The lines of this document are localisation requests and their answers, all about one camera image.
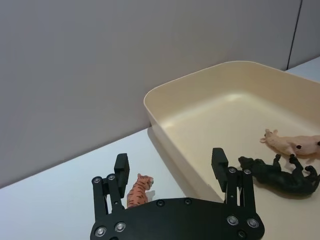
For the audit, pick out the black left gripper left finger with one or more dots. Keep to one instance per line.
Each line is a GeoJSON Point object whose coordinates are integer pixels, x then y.
{"type": "Point", "coordinates": [122, 175]}

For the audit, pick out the cream plastic tray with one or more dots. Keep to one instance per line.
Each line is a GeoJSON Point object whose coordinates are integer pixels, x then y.
{"type": "Point", "coordinates": [212, 112]}

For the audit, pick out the black animal toy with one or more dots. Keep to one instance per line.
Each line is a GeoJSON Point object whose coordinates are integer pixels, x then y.
{"type": "Point", "coordinates": [280, 180]}

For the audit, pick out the pink animal toy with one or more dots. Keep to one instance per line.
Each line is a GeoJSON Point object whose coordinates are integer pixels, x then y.
{"type": "Point", "coordinates": [300, 145]}

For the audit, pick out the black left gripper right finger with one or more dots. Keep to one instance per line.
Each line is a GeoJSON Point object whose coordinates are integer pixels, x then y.
{"type": "Point", "coordinates": [220, 170]}

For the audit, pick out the orange striped tiger toy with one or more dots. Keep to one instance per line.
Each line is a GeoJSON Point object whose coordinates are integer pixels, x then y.
{"type": "Point", "coordinates": [137, 192]}

